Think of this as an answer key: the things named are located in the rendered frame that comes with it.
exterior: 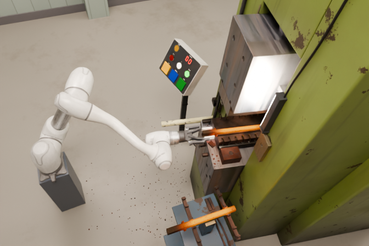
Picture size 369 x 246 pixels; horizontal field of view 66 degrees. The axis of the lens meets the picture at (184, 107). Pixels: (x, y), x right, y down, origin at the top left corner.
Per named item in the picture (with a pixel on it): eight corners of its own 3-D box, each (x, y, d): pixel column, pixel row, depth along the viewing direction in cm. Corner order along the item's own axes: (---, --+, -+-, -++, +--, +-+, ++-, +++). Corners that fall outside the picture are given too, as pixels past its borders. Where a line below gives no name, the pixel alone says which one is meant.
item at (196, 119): (161, 128, 233) (161, 124, 228) (161, 123, 236) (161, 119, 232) (213, 122, 240) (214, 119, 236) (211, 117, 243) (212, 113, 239)
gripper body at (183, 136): (176, 134, 187) (190, 133, 189) (179, 145, 182) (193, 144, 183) (177, 128, 181) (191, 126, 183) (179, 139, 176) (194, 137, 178)
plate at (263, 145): (258, 162, 153) (268, 146, 140) (253, 147, 158) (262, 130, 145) (262, 161, 153) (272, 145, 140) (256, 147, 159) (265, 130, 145)
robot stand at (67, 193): (62, 212, 243) (39, 184, 196) (58, 191, 254) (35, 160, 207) (85, 203, 249) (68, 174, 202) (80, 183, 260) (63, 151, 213)
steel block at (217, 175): (205, 195, 213) (213, 169, 178) (194, 151, 236) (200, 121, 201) (273, 184, 222) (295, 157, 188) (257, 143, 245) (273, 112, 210)
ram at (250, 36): (238, 127, 144) (260, 71, 113) (218, 73, 167) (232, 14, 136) (312, 118, 151) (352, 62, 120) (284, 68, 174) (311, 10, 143)
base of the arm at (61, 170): (40, 187, 195) (38, 184, 190) (37, 160, 207) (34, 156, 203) (68, 178, 200) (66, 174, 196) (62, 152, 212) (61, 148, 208)
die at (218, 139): (217, 148, 188) (219, 141, 181) (210, 123, 200) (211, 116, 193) (275, 140, 195) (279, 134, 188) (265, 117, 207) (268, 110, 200)
